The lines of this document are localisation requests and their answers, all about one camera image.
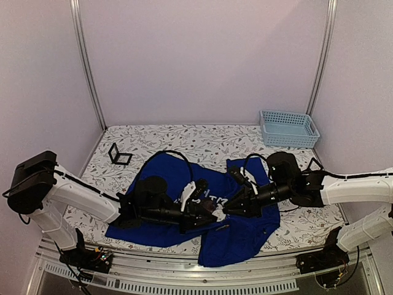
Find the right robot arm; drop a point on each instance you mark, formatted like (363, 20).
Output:
(365, 187)

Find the left aluminium frame post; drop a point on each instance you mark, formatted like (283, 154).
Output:
(86, 66)

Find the floral patterned tablecloth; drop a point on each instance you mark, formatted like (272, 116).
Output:
(209, 146)

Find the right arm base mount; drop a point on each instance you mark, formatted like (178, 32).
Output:
(330, 256)

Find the blue printed t-shirt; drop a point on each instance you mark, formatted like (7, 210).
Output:
(241, 241)

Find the black brooch box silver brooch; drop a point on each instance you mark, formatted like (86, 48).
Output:
(314, 164)

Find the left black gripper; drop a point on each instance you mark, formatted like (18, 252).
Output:
(190, 220)

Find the round yellow blue brooch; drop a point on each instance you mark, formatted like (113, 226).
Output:
(222, 227)

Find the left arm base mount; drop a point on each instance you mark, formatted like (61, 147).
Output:
(95, 260)

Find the light blue plastic basket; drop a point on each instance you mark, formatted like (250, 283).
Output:
(288, 129)

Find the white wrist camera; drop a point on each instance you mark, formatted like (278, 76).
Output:
(192, 191)
(242, 176)

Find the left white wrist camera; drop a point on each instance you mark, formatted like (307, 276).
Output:
(192, 191)

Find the aluminium frame post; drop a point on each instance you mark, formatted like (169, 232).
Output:
(86, 66)
(323, 56)

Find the round light blue brooch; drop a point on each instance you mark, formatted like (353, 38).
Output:
(219, 214)

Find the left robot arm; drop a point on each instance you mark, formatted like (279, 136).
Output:
(40, 181)

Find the black brooch box yellow brooch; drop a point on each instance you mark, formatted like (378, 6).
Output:
(117, 157)

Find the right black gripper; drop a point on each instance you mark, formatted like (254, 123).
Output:
(255, 209)

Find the right aluminium frame post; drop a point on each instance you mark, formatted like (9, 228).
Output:
(323, 56)

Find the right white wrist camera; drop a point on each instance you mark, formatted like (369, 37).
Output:
(242, 176)

